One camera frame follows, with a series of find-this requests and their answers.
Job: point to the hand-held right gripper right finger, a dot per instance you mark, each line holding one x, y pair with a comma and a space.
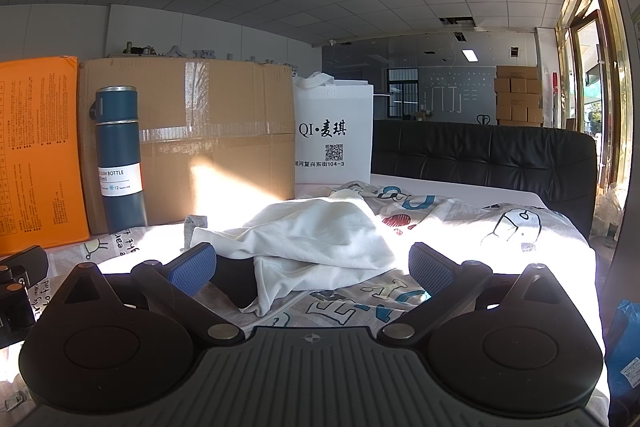
430, 269

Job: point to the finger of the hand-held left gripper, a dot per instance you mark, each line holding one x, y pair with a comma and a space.
17, 312
30, 261

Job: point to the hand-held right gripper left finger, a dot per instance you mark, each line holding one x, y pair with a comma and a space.
192, 264

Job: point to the white t-shirt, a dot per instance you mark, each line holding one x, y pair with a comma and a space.
310, 237

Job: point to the orange cardboard box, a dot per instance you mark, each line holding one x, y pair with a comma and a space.
35, 157

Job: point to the black leather sofa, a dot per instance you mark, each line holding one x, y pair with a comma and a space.
480, 162

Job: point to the brown cardboard box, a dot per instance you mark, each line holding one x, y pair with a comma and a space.
225, 132

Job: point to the blue vacuum bottle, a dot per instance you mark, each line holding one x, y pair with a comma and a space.
120, 142

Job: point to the white tote bag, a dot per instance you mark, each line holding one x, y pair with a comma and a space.
332, 112

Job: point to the clear plastic bag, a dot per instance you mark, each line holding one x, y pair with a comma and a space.
607, 212

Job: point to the stack of cardboard boxes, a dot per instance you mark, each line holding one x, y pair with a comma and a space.
517, 97

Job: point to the blue plastic bag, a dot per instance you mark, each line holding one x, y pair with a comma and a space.
625, 357

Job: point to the ceiling light panel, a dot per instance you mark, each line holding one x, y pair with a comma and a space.
470, 55

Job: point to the gold framed glass door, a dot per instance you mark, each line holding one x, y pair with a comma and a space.
592, 57

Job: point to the red wall fixture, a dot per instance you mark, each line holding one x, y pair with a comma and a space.
556, 86

